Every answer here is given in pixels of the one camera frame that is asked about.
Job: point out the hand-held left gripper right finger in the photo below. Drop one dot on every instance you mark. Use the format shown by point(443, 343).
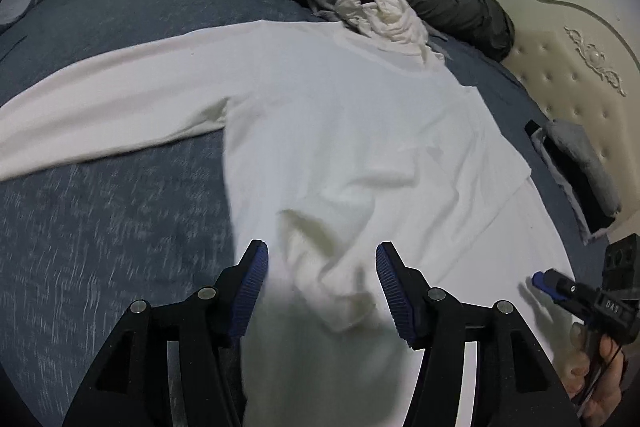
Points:
point(395, 297)

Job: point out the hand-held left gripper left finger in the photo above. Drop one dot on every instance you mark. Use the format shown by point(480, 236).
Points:
point(250, 287)

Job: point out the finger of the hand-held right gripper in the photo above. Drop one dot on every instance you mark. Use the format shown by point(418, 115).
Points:
point(565, 287)
point(580, 311)

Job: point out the white long-sleeve shirt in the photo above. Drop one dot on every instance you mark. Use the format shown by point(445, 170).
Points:
point(350, 132)

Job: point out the stack of folded grey-black clothes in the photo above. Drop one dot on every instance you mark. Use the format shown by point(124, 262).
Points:
point(575, 187)

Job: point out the person's right hand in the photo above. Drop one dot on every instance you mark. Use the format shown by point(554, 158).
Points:
point(600, 382)

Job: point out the grey folded sweater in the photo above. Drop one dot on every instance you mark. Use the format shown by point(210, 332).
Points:
point(585, 157)

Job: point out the bed with blue patterned sheet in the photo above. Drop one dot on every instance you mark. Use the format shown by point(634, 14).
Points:
point(125, 232)

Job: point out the cream tufted headboard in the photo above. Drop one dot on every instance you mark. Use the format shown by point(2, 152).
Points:
point(575, 107)

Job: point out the white crumpled garment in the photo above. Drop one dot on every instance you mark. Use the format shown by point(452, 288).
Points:
point(400, 27)

